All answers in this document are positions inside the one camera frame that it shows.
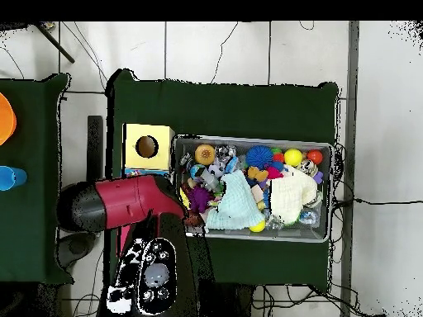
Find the orange smooth ball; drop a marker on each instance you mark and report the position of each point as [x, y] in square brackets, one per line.
[315, 157]

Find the purple spiky ball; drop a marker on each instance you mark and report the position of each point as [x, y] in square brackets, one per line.
[200, 198]

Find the toy burger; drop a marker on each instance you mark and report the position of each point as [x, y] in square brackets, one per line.
[205, 154]

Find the black rod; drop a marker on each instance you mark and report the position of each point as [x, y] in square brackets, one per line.
[56, 44]

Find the wooden box with three holes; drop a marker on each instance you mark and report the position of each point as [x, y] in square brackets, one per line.
[162, 148]

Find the light blue muslin cloth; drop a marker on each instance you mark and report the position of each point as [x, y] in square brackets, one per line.
[236, 204]

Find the orange plastic object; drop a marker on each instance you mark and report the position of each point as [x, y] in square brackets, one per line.
[6, 119]

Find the dark green table cloth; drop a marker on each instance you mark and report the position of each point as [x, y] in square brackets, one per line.
[29, 214]
[214, 109]

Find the blue plastic cup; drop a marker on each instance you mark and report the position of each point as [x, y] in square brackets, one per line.
[11, 178]

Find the shallow metal mesh bin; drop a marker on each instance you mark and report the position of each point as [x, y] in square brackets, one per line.
[238, 141]

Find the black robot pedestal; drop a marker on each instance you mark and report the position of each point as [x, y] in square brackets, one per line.
[238, 303]

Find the black flat panel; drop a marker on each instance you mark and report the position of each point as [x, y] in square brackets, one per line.
[95, 148]

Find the yellow smooth ball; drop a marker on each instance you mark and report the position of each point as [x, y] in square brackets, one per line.
[293, 157]

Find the yellow cheese toy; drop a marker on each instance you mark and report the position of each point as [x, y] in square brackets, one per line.
[183, 198]

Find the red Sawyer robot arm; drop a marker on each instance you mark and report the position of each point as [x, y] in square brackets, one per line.
[125, 201]

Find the large blue spiky ball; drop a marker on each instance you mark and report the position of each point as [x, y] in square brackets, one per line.
[259, 157]

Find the cream muslin cloth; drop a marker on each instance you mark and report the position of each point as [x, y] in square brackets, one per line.
[290, 194]

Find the grey round base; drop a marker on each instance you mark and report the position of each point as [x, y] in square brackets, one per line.
[77, 246]

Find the blue globe ball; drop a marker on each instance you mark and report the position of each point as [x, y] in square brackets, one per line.
[196, 170]

